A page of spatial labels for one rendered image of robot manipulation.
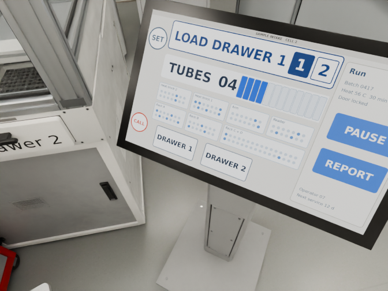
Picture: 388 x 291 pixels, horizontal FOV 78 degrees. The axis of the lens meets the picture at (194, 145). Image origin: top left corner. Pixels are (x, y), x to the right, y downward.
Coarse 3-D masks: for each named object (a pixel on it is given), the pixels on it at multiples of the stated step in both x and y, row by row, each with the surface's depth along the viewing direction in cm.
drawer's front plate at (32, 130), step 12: (36, 120) 64; (48, 120) 64; (60, 120) 65; (0, 132) 63; (12, 132) 64; (24, 132) 65; (36, 132) 66; (48, 132) 66; (60, 132) 67; (36, 144) 69; (48, 144) 70; (60, 144) 71; (72, 144) 72
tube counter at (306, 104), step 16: (224, 80) 43; (240, 80) 43; (256, 80) 42; (240, 96) 43; (256, 96) 42; (272, 96) 41; (288, 96) 40; (304, 96) 39; (320, 96) 39; (288, 112) 41; (304, 112) 40; (320, 112) 39
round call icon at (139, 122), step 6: (132, 114) 51; (138, 114) 51; (144, 114) 50; (132, 120) 51; (138, 120) 51; (144, 120) 50; (132, 126) 52; (138, 126) 51; (144, 126) 51; (144, 132) 51
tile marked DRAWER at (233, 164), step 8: (208, 144) 46; (208, 152) 47; (216, 152) 46; (224, 152) 46; (232, 152) 45; (200, 160) 47; (208, 160) 47; (216, 160) 46; (224, 160) 46; (232, 160) 45; (240, 160) 45; (248, 160) 44; (216, 168) 47; (224, 168) 46; (232, 168) 45; (240, 168) 45; (248, 168) 44; (232, 176) 46; (240, 176) 45
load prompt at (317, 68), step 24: (192, 24) 44; (192, 48) 45; (216, 48) 43; (240, 48) 42; (264, 48) 40; (288, 48) 39; (264, 72) 41; (288, 72) 40; (312, 72) 39; (336, 72) 37
